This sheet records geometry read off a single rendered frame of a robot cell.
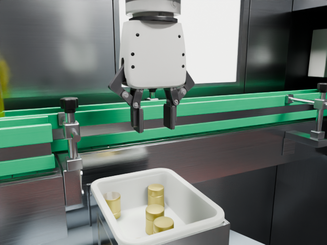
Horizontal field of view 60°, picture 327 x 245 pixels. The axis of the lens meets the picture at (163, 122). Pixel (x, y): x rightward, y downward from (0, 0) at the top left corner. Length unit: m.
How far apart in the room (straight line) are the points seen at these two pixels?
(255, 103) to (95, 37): 0.47
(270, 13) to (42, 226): 0.96
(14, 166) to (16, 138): 0.05
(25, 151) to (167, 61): 0.28
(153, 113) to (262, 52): 0.57
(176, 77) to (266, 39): 0.70
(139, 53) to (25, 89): 0.41
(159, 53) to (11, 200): 0.34
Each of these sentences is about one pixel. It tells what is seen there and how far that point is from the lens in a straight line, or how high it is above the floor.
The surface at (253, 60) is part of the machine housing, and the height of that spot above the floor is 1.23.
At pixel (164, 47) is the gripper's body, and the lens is 0.44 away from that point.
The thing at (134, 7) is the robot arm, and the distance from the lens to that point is 0.43.
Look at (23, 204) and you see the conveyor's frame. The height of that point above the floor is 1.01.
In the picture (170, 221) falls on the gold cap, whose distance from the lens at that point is 0.49.
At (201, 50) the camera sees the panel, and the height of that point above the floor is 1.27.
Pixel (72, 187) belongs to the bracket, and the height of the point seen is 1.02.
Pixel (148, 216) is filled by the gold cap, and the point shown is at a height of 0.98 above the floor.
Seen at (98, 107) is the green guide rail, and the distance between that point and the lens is 0.70.
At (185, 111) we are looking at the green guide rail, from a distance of 0.70.
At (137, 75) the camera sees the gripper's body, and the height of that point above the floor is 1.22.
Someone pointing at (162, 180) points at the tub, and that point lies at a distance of 0.62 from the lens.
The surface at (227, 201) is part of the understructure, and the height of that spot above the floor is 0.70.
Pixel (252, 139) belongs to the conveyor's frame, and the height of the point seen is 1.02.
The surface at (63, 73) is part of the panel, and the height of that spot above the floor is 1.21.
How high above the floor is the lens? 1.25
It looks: 13 degrees down
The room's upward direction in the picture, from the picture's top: straight up
